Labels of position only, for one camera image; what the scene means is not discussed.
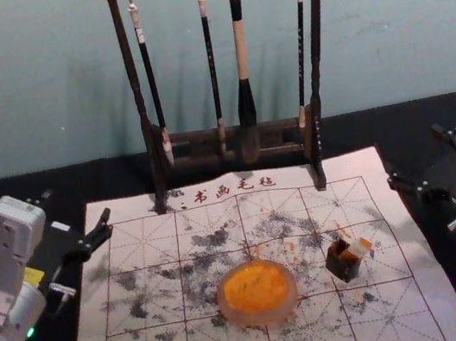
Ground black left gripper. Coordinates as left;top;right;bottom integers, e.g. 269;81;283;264
10;179;124;301

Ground small white orange stick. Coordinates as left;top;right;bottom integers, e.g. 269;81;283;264
339;235;377;265

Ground dark wooden brush rack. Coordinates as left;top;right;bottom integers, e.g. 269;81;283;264
86;0;392;224

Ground small dark brown block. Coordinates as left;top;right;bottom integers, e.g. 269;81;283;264
320;234;368;287

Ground thin black brush white cap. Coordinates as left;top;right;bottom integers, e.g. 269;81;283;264
193;0;235;158
276;0;330;129
125;0;178;171

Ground round dish orange paint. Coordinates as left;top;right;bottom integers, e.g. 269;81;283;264
211;254;304;337

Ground left gripper cable silver plug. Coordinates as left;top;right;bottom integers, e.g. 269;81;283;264
41;278;80;319

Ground plain pale wall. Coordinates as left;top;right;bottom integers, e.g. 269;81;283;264
0;0;456;181

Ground thick brush tan black handle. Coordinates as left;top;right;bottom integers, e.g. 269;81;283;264
216;0;270;165

